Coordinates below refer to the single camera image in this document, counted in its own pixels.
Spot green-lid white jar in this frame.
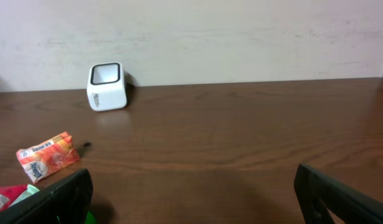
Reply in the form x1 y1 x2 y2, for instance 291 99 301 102
85 212 97 224

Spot white barcode scanner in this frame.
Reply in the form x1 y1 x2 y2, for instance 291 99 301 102
86 62 127 111

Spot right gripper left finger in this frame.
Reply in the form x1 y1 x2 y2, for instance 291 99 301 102
0 169 93 224

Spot teal white snack packet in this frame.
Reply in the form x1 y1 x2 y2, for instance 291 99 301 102
11 184 40 206

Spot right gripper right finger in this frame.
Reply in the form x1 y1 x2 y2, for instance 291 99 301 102
293 164 383 224

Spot red snack packet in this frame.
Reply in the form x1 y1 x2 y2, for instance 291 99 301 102
0 184 27 212

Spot orange white small packet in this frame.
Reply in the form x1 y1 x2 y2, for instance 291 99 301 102
16 132 80 184

